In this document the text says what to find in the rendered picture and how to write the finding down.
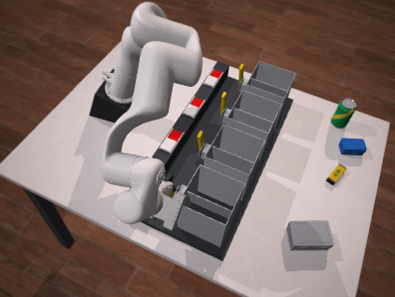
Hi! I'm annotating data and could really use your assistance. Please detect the grey flat case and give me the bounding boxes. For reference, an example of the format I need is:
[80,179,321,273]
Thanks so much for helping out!
[286,220,334,251]

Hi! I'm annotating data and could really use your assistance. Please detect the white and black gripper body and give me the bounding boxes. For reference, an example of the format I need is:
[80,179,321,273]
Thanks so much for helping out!
[149,181,174,218]

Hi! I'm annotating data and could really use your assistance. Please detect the green drink can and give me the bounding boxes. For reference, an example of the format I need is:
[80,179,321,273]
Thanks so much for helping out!
[331,99,356,129]

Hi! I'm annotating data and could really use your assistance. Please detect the blue box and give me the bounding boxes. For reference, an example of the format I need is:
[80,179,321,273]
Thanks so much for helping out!
[339,138,367,155]

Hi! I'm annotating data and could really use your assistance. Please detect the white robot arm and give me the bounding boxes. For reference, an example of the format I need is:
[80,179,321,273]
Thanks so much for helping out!
[101,2,202,230]

